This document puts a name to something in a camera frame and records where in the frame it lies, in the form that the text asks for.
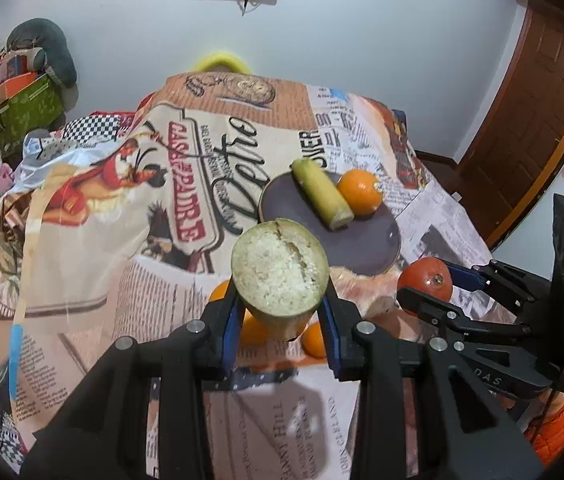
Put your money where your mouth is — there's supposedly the brown wooden door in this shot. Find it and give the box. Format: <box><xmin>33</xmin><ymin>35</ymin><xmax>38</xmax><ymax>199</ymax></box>
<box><xmin>454</xmin><ymin>7</ymin><xmax>564</xmax><ymax>251</ymax></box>

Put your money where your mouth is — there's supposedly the black-white checkered cloth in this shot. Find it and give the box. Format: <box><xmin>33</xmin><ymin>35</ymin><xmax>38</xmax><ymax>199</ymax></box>
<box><xmin>54</xmin><ymin>112</ymin><xmax>138</xmax><ymax>146</ymax></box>

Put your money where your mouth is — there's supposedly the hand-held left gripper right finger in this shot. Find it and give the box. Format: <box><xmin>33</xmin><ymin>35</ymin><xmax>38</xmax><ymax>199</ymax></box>
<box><xmin>317</xmin><ymin>284</ymin><xmax>548</xmax><ymax>480</ymax></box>

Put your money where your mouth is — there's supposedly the shiny clear plastic bag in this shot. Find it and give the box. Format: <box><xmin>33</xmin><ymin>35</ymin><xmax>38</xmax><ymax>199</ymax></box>
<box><xmin>8</xmin><ymin>132</ymin><xmax>135</xmax><ymax>401</ymax></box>

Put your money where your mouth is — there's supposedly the small orange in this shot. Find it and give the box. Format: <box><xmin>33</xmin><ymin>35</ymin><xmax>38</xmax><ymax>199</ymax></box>
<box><xmin>302</xmin><ymin>322</ymin><xmax>330</xmax><ymax>360</ymax></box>
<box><xmin>208</xmin><ymin>280</ymin><xmax>273</xmax><ymax>347</ymax></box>

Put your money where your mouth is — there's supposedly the large orange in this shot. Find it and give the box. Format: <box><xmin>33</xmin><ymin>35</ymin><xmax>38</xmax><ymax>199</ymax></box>
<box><xmin>337</xmin><ymin>169</ymin><xmax>384</xmax><ymax>217</ymax></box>

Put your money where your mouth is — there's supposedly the red tomato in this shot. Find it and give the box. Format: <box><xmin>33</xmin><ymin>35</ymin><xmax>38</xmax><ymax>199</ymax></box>
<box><xmin>398</xmin><ymin>257</ymin><xmax>454</xmax><ymax>317</ymax></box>

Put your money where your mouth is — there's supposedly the yellow round object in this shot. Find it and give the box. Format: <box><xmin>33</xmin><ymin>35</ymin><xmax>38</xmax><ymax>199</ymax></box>
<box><xmin>193</xmin><ymin>51</ymin><xmax>253</xmax><ymax>75</ymax></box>

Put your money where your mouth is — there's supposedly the green patterned box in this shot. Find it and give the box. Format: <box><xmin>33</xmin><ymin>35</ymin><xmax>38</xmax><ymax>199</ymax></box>
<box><xmin>0</xmin><ymin>74</ymin><xmax>67</xmax><ymax>151</ymax></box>

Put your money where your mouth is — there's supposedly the printed newspaper-pattern tablecloth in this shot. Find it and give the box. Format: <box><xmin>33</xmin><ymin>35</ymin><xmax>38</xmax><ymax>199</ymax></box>
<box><xmin>0</xmin><ymin>72</ymin><xmax>527</xmax><ymax>480</ymax></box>

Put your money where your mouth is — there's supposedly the person's right forearm orange sleeve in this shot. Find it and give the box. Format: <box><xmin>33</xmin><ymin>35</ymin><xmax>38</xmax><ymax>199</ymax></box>
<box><xmin>524</xmin><ymin>391</ymin><xmax>564</xmax><ymax>467</ymax></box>

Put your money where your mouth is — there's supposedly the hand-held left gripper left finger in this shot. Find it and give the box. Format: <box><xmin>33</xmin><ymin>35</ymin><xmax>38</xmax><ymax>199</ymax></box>
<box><xmin>21</xmin><ymin>277</ymin><xmax>247</xmax><ymax>480</ymax></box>

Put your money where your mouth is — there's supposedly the grey plush pillow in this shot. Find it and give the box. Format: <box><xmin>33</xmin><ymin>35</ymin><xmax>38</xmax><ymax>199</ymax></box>
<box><xmin>6</xmin><ymin>18</ymin><xmax>79</xmax><ymax>89</ymax></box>

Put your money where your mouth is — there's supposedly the dark round plate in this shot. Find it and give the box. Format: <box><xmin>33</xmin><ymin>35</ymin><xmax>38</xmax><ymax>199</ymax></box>
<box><xmin>258</xmin><ymin>170</ymin><xmax>403</xmax><ymax>277</ymax></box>

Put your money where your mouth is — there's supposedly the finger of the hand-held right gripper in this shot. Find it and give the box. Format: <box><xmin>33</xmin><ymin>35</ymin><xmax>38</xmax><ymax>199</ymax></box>
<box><xmin>443</xmin><ymin>259</ymin><xmax>553</xmax><ymax>317</ymax></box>
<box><xmin>396</xmin><ymin>285</ymin><xmax>513</xmax><ymax>347</ymax></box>

